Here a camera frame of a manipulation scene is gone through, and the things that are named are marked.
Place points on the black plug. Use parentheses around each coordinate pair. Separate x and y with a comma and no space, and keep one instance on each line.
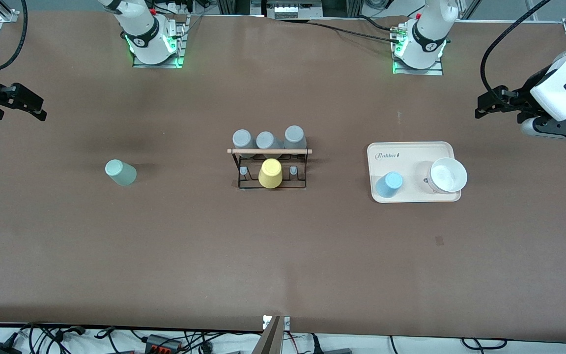
(317,346)

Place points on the white power strip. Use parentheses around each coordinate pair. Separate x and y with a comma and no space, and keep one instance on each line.
(290,11)

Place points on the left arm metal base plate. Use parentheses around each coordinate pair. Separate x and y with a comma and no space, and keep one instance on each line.
(435,73)

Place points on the yellow plastic cup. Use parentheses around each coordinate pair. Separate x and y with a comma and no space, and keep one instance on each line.
(270,174)

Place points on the grey-brown beam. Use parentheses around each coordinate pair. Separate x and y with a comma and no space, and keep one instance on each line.
(268,341)

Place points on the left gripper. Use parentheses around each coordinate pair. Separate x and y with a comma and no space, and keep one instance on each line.
(531,91)

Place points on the small metal bracket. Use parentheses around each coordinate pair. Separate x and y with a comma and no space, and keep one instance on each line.
(285,323)

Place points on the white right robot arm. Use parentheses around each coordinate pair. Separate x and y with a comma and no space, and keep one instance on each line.
(140,24)

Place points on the light blue plastic cup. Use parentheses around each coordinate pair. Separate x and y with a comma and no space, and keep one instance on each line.
(388,185)

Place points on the grey plastic cup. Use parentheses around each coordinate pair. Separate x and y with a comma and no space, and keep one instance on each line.
(266,140)
(295,135)
(242,138)

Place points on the black power adapter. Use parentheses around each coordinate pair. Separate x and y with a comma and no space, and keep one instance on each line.
(0,349)

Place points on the black box orange connectors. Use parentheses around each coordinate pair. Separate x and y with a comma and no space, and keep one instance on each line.
(162,344)

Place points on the mint green plastic cup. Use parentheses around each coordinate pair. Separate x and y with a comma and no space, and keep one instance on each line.
(121,173)

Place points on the white bowl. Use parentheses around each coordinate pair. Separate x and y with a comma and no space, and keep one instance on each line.
(447,176)

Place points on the cream plastic tray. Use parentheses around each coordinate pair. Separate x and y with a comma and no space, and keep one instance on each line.
(440,150)

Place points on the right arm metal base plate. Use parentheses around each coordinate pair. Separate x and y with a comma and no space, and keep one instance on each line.
(140,65)

